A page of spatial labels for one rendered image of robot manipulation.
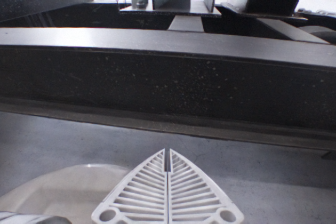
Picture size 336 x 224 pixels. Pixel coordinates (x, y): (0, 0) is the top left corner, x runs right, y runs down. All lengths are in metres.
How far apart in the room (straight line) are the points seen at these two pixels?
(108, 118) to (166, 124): 0.20
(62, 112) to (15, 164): 0.67
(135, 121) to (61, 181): 0.26
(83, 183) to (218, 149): 0.73
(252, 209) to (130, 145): 0.72
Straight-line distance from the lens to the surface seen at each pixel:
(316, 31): 0.97
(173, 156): 0.16
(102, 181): 0.45
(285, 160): 1.11
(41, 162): 1.10
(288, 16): 0.83
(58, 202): 0.55
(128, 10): 0.68
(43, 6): 0.99
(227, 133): 0.46
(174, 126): 0.43
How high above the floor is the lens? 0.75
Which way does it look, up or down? 44 degrees down
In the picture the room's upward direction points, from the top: 1 degrees clockwise
